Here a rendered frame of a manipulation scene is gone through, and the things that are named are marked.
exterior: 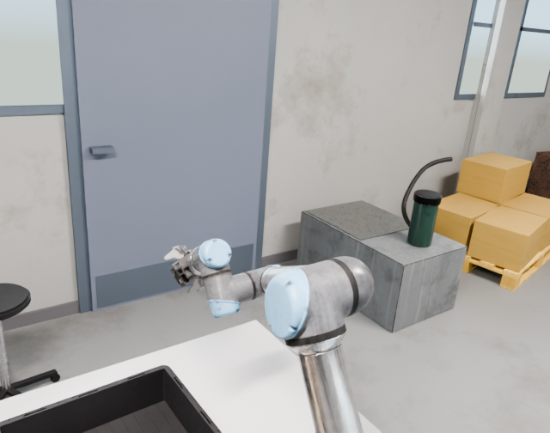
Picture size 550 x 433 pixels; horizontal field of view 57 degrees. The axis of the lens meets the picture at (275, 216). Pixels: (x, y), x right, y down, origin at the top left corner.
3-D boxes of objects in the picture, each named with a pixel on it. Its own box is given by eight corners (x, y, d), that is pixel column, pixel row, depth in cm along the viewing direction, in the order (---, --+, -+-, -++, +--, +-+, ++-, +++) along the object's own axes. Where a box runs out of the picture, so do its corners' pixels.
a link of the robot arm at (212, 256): (208, 273, 121) (199, 240, 122) (195, 279, 131) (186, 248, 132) (237, 265, 125) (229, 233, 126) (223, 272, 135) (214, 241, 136)
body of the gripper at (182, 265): (166, 266, 145) (177, 259, 135) (190, 251, 149) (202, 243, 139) (180, 289, 145) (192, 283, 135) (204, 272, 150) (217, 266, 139)
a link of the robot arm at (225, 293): (259, 306, 127) (247, 264, 129) (219, 318, 121) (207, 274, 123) (246, 308, 134) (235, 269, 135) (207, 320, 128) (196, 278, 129)
